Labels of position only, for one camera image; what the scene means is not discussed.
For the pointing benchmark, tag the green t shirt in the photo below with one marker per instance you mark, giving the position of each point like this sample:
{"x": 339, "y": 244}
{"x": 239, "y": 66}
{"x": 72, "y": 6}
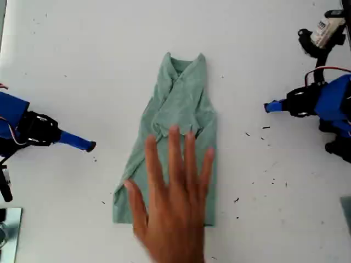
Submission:
{"x": 181, "y": 96}

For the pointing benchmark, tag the gripper camera stalk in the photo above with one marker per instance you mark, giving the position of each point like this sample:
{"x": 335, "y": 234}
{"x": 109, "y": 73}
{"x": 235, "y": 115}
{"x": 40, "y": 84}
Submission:
{"x": 321, "y": 63}
{"x": 3, "y": 159}

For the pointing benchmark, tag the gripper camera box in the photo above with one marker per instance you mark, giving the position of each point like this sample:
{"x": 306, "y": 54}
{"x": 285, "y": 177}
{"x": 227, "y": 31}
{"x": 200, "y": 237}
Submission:
{"x": 326, "y": 30}
{"x": 6, "y": 191}

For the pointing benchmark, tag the shiny steel plate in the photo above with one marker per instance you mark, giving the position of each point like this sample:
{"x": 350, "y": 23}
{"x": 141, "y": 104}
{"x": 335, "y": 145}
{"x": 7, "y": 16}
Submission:
{"x": 12, "y": 235}

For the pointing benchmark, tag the person's hand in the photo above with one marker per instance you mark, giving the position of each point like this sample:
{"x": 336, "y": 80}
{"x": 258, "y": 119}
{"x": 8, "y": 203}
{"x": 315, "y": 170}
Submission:
{"x": 175, "y": 208}

